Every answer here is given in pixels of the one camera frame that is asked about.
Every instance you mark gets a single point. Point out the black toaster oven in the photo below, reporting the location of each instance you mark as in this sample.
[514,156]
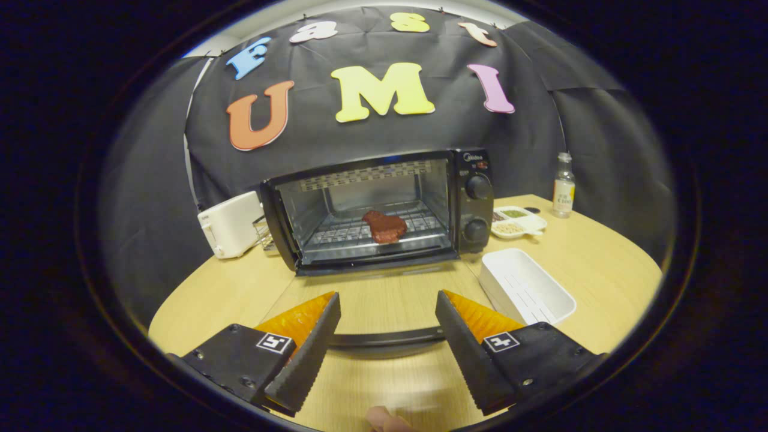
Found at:
[478,207]

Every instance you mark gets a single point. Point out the clear glass bottle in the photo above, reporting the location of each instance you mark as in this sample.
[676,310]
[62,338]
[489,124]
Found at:
[564,192]

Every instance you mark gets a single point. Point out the red raw meat piece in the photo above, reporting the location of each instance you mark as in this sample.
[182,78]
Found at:
[385,228]

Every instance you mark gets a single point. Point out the white divided spice dish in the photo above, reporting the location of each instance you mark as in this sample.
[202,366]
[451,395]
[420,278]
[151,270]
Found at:
[519,223]

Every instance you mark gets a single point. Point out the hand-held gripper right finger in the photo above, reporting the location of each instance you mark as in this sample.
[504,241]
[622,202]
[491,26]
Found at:
[471,360]

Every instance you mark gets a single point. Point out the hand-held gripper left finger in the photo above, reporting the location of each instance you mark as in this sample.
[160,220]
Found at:
[303,360]

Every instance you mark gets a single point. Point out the white toaster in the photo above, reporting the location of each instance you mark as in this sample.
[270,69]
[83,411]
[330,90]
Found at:
[231,225]

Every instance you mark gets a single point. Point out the white rectangular tray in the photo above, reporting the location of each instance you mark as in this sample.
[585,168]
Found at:
[528,285]

